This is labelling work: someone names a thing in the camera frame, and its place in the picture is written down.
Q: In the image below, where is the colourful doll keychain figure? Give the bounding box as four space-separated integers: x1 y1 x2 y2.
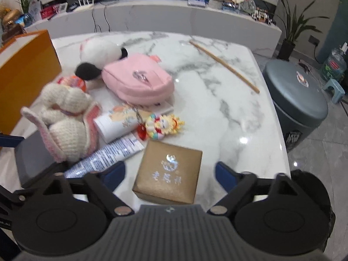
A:
137 114 185 140

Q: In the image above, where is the black white plush panda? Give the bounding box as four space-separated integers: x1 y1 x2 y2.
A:
75 38 128 81

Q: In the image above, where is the pink zip pouch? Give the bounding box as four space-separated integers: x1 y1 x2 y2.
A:
101 54 175 105

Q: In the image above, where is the gold cardboard gift box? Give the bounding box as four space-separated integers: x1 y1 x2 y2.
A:
133 140 202 204

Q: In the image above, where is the white floral cylinder bottle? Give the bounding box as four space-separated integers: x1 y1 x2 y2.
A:
94 104 152 143

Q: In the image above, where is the golden vase with dried flowers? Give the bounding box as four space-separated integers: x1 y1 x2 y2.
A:
0 2 22 31

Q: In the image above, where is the white blue cream tube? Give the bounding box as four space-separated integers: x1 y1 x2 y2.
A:
64 133 144 179

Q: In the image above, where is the grey round stool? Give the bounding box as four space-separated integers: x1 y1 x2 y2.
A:
263 59 329 152

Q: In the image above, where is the water jug bottle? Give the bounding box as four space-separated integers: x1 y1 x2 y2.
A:
320 42 347 82

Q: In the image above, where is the wooden stick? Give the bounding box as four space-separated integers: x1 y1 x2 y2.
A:
189 40 260 94

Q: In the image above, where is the white tv cabinet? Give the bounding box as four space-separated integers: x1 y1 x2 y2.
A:
26 0 282 57

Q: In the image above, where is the small blue plastic stool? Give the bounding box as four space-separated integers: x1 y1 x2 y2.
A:
323 78 346 104

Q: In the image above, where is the potted green plant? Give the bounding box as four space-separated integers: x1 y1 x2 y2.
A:
274 0 329 61

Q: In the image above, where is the orange storage box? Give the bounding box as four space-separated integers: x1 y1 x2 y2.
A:
0 30 61 134

